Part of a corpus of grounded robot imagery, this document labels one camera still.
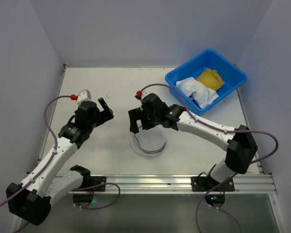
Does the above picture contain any white mesh laundry bag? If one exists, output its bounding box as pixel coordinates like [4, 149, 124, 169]
[129, 122, 167, 158]

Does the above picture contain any white bra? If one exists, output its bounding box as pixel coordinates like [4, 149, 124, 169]
[176, 77, 219, 109]

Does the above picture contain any yellow bra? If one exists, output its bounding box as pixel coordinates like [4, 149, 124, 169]
[196, 68, 225, 91]

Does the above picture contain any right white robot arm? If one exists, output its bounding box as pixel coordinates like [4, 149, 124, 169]
[128, 93, 258, 189]

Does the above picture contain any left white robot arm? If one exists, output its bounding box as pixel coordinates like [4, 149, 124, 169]
[6, 98, 114, 226]

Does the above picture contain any blue plastic tub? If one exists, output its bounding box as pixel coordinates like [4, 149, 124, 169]
[165, 49, 247, 115]

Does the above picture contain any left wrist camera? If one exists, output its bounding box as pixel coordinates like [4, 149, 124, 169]
[76, 89, 91, 105]

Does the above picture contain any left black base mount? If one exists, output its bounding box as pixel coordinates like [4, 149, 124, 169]
[70, 165, 107, 206]

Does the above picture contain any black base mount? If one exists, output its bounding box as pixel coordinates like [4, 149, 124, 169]
[70, 165, 107, 206]
[190, 165, 235, 207]

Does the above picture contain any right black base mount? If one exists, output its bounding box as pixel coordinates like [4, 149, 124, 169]
[190, 165, 235, 207]

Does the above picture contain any aluminium mounting rail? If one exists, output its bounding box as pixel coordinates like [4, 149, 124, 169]
[53, 173, 275, 195]

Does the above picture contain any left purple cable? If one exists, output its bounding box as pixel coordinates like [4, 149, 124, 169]
[0, 93, 121, 233]

